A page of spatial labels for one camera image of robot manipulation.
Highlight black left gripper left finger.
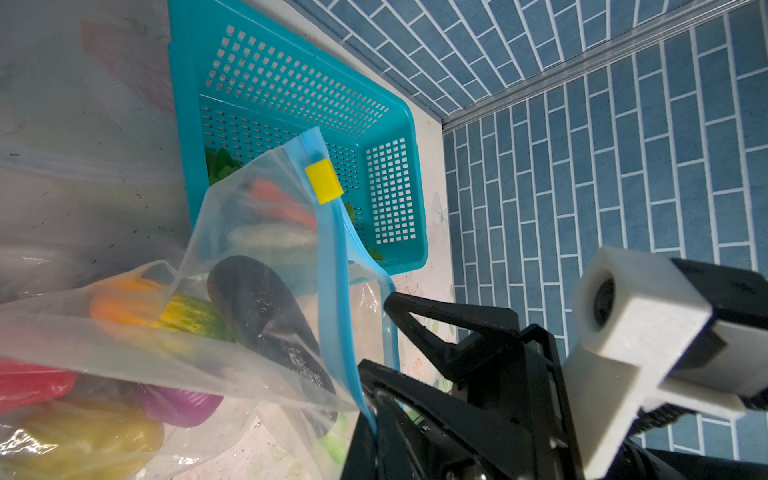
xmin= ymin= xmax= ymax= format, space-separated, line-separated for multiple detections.
xmin=340 ymin=416 xmax=378 ymax=480

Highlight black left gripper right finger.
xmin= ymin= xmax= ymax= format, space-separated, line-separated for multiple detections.
xmin=377 ymin=404 xmax=418 ymax=480

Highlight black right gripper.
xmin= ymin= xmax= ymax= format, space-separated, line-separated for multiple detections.
xmin=357 ymin=291 xmax=589 ymax=480

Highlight clear zip top bag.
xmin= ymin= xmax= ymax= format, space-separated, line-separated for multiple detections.
xmin=1 ymin=128 xmax=397 ymax=479

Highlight black toy eggplant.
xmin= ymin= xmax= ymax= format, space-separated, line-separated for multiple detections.
xmin=206 ymin=255 xmax=338 ymax=438

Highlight purple toy onion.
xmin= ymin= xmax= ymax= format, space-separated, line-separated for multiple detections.
xmin=135 ymin=384 xmax=224 ymax=428

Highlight white toy radish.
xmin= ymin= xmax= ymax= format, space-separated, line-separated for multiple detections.
xmin=226 ymin=223 xmax=317 ymax=256

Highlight toy corn cob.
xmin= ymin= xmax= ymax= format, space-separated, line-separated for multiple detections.
xmin=89 ymin=278 xmax=234 ymax=342

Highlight orange toy carrot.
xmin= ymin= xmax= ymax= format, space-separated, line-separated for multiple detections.
xmin=247 ymin=178 xmax=317 ymax=232

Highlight yellow toy potato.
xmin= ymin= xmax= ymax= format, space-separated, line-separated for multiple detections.
xmin=1 ymin=400 xmax=165 ymax=479

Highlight green toy lettuce leaf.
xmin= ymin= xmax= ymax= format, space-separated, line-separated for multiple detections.
xmin=204 ymin=147 xmax=243 ymax=185

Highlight red toy pepper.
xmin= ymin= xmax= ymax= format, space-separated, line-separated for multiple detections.
xmin=1 ymin=358 xmax=78 ymax=413

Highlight teal plastic basket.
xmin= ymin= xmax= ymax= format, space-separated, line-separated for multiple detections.
xmin=168 ymin=1 xmax=428 ymax=275

